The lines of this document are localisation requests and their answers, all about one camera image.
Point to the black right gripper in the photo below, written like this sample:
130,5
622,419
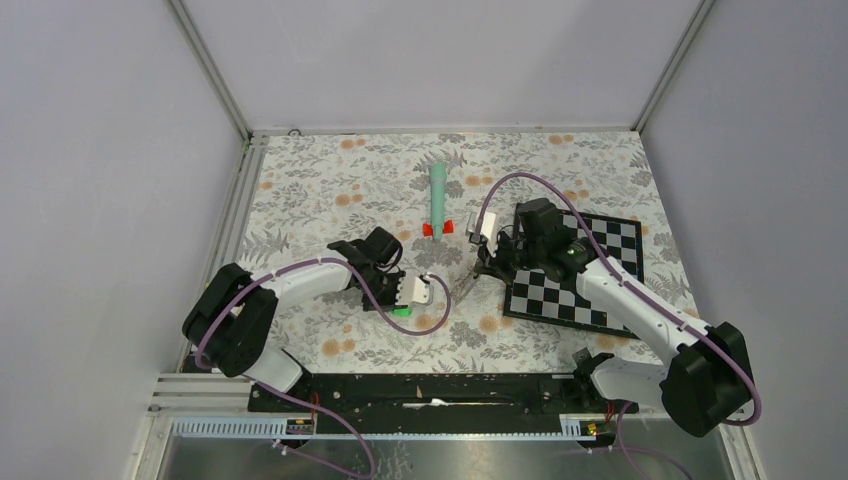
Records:
497,260

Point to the green key tag with key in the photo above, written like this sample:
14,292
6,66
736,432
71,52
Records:
404,311

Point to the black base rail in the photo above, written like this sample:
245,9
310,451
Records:
443,402

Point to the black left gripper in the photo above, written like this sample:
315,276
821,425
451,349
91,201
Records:
391,300

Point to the black white checkerboard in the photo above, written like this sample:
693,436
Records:
533,296

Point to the floral patterned table mat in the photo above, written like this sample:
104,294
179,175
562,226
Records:
314,190

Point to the silver carabiner keyring with chain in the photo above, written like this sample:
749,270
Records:
465,283

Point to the teal rolling pin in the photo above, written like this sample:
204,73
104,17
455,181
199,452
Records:
437,180

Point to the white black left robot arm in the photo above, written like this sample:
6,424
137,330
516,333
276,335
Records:
230,323

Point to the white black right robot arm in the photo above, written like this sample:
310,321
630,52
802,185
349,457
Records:
703,375

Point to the white slotted cable duct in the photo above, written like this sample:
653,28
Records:
297,428

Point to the red rolling pin stand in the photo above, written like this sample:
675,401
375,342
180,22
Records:
429,230

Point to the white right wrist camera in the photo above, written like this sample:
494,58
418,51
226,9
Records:
482,232

